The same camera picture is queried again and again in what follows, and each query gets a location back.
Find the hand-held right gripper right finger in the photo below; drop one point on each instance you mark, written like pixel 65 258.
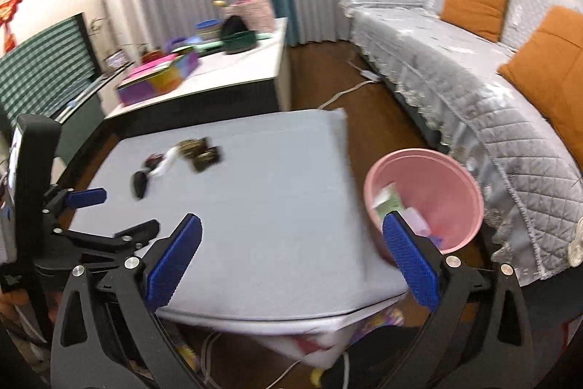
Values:
pixel 410 261

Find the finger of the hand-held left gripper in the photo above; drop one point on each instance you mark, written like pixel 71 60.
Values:
pixel 136 232
pixel 86 197

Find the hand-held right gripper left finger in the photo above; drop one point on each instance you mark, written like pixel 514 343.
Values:
pixel 175 266

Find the purple foam net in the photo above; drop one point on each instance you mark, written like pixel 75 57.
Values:
pixel 416 220

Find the small black wrapper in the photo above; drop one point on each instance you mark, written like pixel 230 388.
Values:
pixel 140 185

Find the green packet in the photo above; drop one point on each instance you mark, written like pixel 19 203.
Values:
pixel 389 200

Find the dark red wrapper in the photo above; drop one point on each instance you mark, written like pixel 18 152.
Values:
pixel 154 160

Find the white paper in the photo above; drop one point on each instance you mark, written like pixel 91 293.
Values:
pixel 167 159

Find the pink plastic bin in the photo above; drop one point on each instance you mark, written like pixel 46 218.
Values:
pixel 446 188

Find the television cabinet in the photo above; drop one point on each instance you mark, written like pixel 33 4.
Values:
pixel 86 115

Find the green checked cloth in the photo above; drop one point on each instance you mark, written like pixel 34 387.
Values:
pixel 45 70

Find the grey table mat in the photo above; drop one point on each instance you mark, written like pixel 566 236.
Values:
pixel 273 197

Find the black television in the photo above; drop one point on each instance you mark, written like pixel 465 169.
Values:
pixel 93 47

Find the colourful box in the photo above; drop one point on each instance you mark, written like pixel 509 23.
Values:
pixel 155 81

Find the white power strip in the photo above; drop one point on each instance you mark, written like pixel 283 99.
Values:
pixel 371 75

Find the white coffee table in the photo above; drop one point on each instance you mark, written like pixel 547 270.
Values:
pixel 246 74

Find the grey quilted sofa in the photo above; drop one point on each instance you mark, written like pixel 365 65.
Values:
pixel 432 65

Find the stack of coloured bowls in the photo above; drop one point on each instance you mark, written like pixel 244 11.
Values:
pixel 208 29

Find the dark green bowl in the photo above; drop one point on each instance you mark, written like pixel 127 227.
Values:
pixel 239 43

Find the orange cushion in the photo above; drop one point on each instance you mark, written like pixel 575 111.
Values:
pixel 551 70
pixel 476 4

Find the pink bag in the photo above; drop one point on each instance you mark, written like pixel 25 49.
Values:
pixel 257 10

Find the photo frame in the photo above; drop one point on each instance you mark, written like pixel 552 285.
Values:
pixel 114 60

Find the red wall decoration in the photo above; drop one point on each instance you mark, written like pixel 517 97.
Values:
pixel 13 1

